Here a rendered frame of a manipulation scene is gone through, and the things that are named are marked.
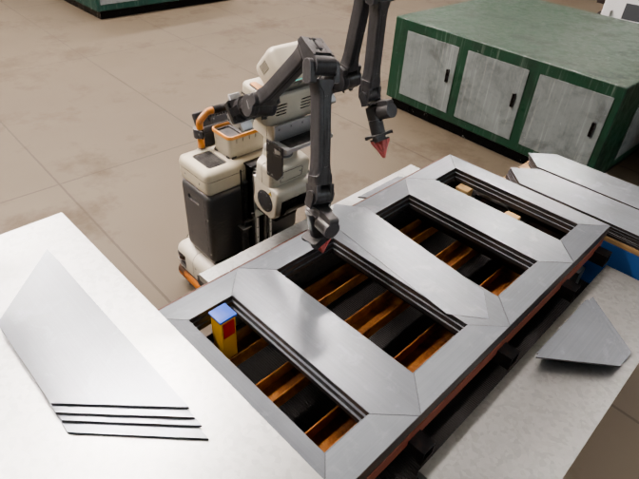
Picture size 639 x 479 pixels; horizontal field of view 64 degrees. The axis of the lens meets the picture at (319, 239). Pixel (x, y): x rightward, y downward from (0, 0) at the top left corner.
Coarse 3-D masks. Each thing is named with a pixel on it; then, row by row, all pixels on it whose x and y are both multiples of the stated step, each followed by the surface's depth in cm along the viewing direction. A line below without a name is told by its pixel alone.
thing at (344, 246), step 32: (480, 192) 222; (448, 224) 199; (576, 224) 198; (320, 256) 181; (352, 256) 178; (512, 256) 184; (192, 320) 150; (256, 320) 152; (448, 320) 157; (480, 320) 154; (288, 352) 144; (320, 384) 137; (352, 416) 131
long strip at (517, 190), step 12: (456, 168) 228; (468, 168) 228; (480, 168) 229; (492, 180) 221; (504, 180) 222; (516, 192) 214; (528, 192) 215; (540, 204) 208; (552, 204) 208; (564, 216) 202; (576, 216) 202; (588, 216) 203
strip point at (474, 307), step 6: (480, 294) 164; (468, 300) 161; (474, 300) 161; (480, 300) 161; (462, 306) 159; (468, 306) 159; (474, 306) 159; (480, 306) 159; (486, 306) 159; (450, 312) 157; (456, 312) 157; (462, 312) 157; (468, 312) 157; (474, 312) 157; (480, 312) 157; (486, 312) 157; (486, 318) 155
